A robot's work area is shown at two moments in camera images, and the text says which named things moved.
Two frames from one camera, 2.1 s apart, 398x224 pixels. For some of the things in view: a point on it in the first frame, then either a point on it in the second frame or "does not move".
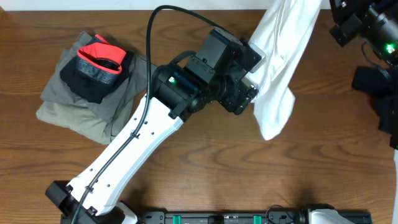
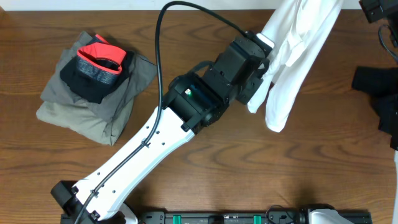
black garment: x=382 y=87 does not move
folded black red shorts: x=99 y=68 does not move
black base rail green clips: x=270 y=217 does not move
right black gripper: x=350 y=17 → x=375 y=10
